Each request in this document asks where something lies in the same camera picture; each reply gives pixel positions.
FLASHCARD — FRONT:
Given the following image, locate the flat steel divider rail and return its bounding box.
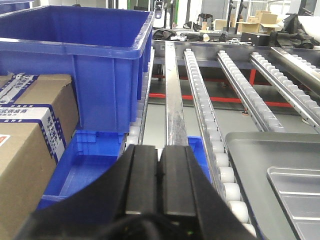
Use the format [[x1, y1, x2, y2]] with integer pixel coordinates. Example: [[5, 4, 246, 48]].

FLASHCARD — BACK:
[[164, 41, 189, 146]]

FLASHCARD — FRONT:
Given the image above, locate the cardboard box with blue tape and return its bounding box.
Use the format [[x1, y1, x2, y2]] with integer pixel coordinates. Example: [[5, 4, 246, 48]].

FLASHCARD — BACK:
[[0, 73, 79, 240]]

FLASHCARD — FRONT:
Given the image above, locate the large blue plastic bin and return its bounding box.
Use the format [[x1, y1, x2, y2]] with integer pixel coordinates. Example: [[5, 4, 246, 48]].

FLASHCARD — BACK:
[[0, 5, 155, 133]]

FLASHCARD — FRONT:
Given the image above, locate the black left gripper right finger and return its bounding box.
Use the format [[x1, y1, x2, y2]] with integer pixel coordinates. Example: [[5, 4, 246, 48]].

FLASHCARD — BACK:
[[159, 145, 255, 240]]

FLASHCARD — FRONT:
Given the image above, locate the white roller conveyor rail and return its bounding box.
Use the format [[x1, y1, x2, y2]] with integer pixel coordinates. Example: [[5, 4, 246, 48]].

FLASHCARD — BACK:
[[184, 48, 257, 239]]

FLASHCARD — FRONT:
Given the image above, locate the silver ribbed metal tray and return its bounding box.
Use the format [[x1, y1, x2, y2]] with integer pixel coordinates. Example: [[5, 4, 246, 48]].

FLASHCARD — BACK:
[[267, 166, 320, 240]]

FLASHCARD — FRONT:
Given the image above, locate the large grey outer tray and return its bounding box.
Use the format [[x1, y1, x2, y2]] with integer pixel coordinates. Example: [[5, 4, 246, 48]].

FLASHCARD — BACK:
[[225, 132, 320, 240]]

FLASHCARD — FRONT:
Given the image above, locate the lower blue plastic bin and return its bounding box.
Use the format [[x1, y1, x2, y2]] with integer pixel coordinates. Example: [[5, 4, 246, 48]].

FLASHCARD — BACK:
[[37, 129, 212, 210]]

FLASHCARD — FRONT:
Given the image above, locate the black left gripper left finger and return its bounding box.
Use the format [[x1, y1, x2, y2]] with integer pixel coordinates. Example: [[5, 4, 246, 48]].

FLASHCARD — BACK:
[[16, 145, 159, 240]]

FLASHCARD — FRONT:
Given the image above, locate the open cardboard boxes background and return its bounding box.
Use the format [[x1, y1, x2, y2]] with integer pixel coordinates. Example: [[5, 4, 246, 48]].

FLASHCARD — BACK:
[[237, 10, 284, 34]]

